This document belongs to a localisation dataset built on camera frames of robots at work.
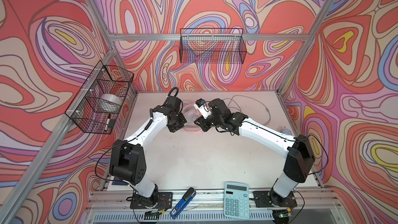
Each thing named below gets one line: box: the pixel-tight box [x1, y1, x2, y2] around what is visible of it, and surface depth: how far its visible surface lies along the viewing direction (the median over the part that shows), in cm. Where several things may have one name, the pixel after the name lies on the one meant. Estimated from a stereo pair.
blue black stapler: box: [169, 187, 197, 220], surface depth 72 cm
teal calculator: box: [223, 182, 250, 220], surface depth 73 cm
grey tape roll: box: [95, 93, 123, 114], surface depth 74 cm
